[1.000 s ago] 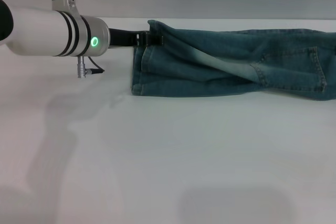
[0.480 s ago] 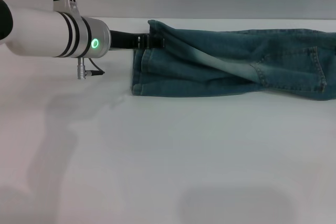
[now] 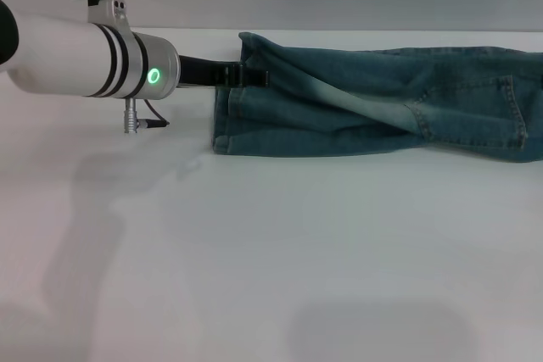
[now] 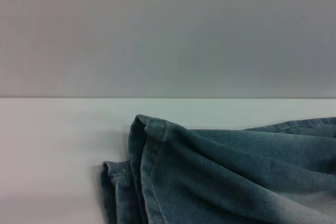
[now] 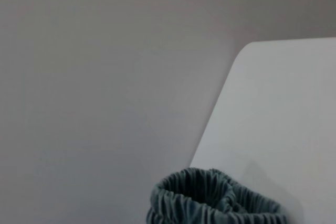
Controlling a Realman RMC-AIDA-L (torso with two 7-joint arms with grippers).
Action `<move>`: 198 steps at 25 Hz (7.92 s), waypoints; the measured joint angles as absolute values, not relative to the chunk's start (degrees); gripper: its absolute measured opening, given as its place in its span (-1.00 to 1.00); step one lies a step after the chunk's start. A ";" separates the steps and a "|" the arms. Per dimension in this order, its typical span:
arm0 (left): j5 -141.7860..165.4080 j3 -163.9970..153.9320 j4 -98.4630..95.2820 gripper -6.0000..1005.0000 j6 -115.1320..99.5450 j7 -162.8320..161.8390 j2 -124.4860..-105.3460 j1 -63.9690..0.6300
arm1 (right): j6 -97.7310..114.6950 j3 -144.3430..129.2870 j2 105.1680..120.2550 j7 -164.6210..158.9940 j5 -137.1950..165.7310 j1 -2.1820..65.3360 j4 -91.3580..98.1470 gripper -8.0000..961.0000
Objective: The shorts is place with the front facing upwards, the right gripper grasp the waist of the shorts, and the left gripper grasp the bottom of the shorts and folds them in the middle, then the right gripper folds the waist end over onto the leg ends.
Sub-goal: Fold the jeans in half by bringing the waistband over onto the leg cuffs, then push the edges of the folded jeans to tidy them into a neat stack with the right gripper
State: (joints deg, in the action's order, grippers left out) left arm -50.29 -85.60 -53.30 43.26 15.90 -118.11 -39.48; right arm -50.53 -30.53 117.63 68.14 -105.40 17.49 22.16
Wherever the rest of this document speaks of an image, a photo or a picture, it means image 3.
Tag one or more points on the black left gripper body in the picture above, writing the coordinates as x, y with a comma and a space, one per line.
199, 71

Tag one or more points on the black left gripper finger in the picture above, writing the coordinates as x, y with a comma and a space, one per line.
250, 78

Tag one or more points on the blue denim shorts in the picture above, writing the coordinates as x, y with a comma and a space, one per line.
382, 95

